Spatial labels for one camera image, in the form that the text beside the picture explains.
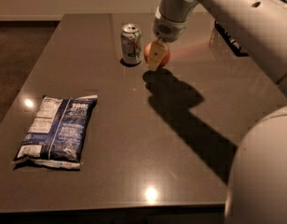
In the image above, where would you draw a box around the blue white chip bag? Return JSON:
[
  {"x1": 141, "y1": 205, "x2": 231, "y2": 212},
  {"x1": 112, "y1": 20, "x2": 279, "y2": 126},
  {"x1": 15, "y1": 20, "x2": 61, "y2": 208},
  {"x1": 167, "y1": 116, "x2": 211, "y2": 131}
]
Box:
[{"x1": 13, "y1": 95, "x2": 98, "y2": 170}]

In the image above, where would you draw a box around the green white 7up can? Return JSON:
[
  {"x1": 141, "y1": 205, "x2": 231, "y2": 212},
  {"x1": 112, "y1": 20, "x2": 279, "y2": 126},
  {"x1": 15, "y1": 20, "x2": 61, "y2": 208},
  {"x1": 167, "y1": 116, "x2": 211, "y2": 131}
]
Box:
[{"x1": 120, "y1": 23, "x2": 143, "y2": 65}]

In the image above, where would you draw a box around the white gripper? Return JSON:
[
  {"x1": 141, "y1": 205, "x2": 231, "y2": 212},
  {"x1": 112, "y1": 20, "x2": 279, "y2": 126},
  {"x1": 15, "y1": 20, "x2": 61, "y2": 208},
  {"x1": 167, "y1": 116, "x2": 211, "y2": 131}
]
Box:
[{"x1": 146, "y1": 7, "x2": 189, "y2": 71}]

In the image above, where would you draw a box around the black wire basket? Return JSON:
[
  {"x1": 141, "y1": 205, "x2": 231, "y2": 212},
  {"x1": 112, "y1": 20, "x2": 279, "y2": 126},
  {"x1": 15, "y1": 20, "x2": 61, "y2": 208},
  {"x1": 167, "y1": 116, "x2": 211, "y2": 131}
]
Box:
[{"x1": 214, "y1": 21, "x2": 249, "y2": 57}]

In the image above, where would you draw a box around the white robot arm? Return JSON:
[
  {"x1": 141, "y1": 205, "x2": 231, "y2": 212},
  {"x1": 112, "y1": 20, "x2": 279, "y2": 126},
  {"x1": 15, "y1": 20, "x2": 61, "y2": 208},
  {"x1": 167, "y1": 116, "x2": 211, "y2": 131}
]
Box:
[{"x1": 151, "y1": 0, "x2": 287, "y2": 224}]

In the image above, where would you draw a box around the red apple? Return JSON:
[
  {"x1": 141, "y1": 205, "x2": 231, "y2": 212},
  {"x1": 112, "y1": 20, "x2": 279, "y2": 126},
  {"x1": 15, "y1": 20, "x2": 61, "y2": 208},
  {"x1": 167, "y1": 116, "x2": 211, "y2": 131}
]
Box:
[{"x1": 143, "y1": 41, "x2": 171, "y2": 69}]

